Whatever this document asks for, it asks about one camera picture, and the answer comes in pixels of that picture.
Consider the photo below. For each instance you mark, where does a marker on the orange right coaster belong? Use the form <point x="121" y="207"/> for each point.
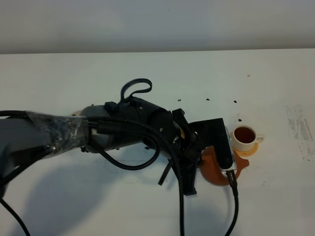
<point x="248" y="152"/>

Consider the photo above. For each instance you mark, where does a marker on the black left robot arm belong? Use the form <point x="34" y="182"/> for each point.
<point x="27" y="137"/>

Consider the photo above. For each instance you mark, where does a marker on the white right teacup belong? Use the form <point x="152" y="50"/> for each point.
<point x="244" y="138"/>

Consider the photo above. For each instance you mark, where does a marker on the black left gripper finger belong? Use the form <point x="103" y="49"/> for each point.
<point x="188" y="173"/>

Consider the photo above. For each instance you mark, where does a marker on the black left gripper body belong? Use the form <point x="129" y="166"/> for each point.
<point x="185" y="140"/>

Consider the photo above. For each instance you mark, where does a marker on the brown clay teapot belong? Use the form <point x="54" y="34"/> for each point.
<point x="211" y="170"/>

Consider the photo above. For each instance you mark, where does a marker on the cream teapot saucer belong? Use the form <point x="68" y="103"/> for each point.
<point x="77" y="113"/>

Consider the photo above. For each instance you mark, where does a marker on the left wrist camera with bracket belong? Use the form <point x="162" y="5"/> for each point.
<point x="213" y="133"/>

